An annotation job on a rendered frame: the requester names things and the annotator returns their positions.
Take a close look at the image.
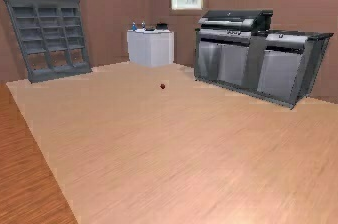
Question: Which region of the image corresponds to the white square cabinet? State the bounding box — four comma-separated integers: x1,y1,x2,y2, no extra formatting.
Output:
126,28,175,68

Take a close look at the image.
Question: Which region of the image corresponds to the steel and black grill counter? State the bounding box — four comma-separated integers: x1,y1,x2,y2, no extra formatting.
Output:
193,9,335,110

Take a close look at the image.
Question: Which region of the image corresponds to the pale framed window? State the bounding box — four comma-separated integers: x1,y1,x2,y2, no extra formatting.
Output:
171,0,204,11

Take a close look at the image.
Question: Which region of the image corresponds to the grey empty shelf unit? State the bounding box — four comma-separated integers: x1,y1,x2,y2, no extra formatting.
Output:
3,0,93,84

